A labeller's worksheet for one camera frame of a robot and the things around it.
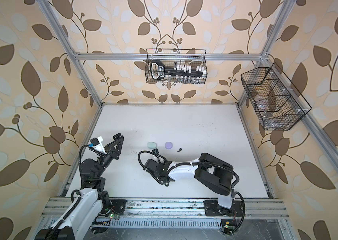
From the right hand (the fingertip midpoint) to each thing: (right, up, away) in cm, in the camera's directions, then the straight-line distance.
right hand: (158, 167), depth 88 cm
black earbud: (+13, +9, +8) cm, 18 cm away
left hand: (-17, +18, -13) cm, 28 cm away
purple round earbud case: (+6, +12, +9) cm, 16 cm away
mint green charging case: (-6, +12, +8) cm, 15 cm away
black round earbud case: (-20, +20, -11) cm, 30 cm away
